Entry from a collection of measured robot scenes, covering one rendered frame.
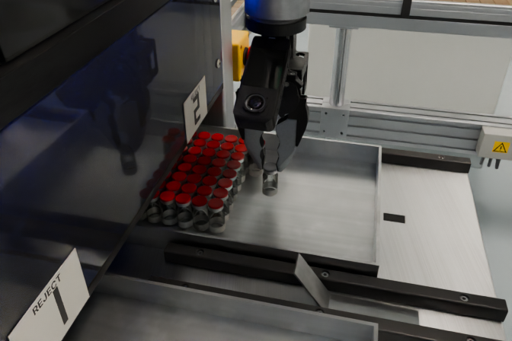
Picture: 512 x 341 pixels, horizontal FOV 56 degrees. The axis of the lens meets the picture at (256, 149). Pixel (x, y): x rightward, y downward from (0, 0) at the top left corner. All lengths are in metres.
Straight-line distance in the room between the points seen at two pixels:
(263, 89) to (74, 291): 0.27
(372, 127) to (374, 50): 0.58
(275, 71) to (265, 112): 0.05
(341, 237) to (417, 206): 0.14
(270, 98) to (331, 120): 1.17
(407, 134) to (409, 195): 0.95
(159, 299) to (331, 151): 0.38
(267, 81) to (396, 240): 0.29
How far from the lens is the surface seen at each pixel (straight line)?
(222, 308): 0.56
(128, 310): 0.59
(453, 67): 2.25
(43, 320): 0.41
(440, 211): 0.74
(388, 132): 1.69
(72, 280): 0.43
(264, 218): 0.68
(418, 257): 0.66
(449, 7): 1.51
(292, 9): 0.54
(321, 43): 2.19
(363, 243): 0.66
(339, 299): 0.59
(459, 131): 1.70
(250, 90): 0.52
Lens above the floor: 1.33
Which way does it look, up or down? 34 degrees down
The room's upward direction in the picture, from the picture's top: straight up
